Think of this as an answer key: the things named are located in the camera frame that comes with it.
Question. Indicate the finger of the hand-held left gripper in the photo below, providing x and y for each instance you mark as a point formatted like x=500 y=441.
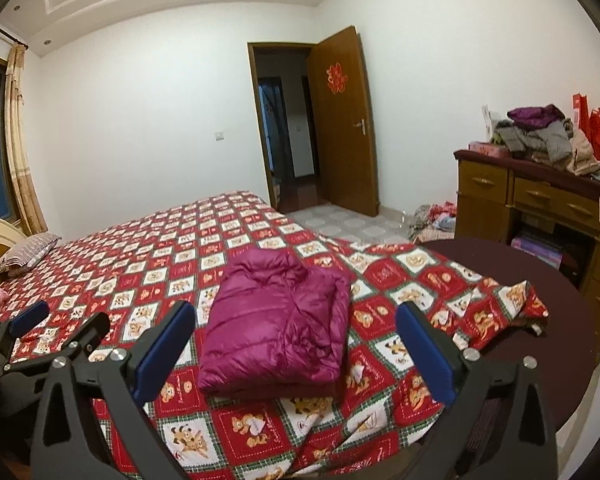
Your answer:
x=90 y=332
x=29 y=319

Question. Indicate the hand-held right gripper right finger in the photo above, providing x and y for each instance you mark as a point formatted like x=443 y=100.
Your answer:
x=425 y=355

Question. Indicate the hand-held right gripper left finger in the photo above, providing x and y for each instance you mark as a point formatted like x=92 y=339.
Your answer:
x=162 y=350

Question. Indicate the magenta down jacket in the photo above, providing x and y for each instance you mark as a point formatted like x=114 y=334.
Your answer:
x=270 y=320

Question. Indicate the pile of clothes on floor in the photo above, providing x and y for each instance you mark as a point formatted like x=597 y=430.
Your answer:
x=432 y=222

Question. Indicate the grey clothes heap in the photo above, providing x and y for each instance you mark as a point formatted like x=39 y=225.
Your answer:
x=545 y=142

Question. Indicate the grey patterned pillow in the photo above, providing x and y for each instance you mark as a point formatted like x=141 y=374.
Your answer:
x=25 y=252

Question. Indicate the red checkered printed bed sheet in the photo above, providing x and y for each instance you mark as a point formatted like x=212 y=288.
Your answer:
x=170 y=240

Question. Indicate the dark maroon mattress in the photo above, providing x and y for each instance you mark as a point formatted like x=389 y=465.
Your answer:
x=530 y=280

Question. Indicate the purple box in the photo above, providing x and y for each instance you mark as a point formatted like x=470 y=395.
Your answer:
x=535 y=252

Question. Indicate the yellow patterned curtain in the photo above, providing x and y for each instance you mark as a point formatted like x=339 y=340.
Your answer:
x=22 y=150

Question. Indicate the brown wooden desk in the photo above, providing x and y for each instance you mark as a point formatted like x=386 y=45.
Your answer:
x=545 y=197

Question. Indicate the pink box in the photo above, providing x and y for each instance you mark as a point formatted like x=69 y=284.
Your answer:
x=487 y=149

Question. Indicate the brown wooden door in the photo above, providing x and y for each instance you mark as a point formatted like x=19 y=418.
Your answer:
x=340 y=150

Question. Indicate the beige garment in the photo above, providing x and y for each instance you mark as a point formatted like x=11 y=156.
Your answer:
x=585 y=152

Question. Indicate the purple jacket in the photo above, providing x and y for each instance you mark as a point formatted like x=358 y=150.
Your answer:
x=535 y=116

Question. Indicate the tall red bag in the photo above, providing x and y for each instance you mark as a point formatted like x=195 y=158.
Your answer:
x=581 y=112

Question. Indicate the red paper door decoration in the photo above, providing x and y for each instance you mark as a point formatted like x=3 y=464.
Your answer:
x=335 y=78

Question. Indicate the brown door frame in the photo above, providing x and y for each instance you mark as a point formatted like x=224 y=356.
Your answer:
x=280 y=44

